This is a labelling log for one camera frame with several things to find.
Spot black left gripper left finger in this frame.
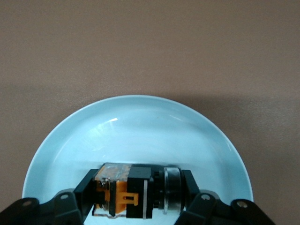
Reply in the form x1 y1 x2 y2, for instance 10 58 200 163
50 168 101 225

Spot orange push-button switch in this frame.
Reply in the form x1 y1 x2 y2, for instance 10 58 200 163
92 162 186 220

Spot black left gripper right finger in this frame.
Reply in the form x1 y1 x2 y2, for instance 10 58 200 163
175 170 219 225

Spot light blue round plate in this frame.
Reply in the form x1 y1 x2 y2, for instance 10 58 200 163
22 95 255 225

